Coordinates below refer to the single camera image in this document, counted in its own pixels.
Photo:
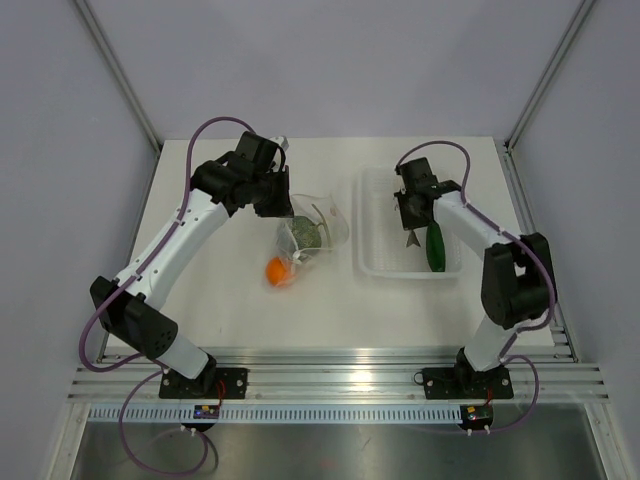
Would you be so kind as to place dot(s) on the small circuit board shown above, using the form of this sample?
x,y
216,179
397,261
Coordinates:
x,y
478,415
206,411

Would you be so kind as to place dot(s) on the clear zip top bag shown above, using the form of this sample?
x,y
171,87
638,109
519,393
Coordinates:
x,y
332,225

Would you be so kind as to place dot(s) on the orange fruit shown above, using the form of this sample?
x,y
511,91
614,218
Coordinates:
x,y
279,272

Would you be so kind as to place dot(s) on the green cucumber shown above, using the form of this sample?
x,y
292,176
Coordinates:
x,y
435,248

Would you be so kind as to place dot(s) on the left aluminium frame post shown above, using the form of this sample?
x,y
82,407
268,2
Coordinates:
x,y
90,21

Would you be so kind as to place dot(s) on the right aluminium frame post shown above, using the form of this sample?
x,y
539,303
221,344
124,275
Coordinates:
x,y
551,71

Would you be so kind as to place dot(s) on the grey toy fish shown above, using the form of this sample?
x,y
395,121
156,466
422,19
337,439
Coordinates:
x,y
412,240

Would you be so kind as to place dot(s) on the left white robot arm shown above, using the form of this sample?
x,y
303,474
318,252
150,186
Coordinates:
x,y
129,306

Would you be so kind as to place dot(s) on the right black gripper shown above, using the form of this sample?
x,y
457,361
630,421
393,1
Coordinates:
x,y
407,221

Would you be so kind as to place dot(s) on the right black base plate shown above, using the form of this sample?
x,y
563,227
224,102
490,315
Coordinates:
x,y
446,383

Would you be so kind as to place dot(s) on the left small circuit board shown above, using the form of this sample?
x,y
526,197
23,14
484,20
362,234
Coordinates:
x,y
206,411

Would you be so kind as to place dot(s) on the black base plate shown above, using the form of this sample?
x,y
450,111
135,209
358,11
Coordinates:
x,y
226,383
446,383

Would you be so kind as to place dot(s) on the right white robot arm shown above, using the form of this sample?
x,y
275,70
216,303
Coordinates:
x,y
517,285

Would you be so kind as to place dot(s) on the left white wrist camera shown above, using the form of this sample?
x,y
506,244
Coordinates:
x,y
281,141

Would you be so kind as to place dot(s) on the green netted melon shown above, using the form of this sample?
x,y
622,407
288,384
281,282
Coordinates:
x,y
305,233

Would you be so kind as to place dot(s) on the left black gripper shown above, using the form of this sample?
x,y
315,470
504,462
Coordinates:
x,y
283,207

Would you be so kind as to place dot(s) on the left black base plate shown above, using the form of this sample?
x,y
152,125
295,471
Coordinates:
x,y
226,383

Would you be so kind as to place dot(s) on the aluminium frame post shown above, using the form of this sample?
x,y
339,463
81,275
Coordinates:
x,y
90,21
551,71

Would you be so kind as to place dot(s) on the aluminium rail front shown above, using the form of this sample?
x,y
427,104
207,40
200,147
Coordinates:
x,y
354,375

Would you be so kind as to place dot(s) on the white slotted cable duct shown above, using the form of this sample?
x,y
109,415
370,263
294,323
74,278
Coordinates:
x,y
282,414

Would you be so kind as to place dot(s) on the right small circuit board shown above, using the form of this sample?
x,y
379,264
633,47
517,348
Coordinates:
x,y
478,415

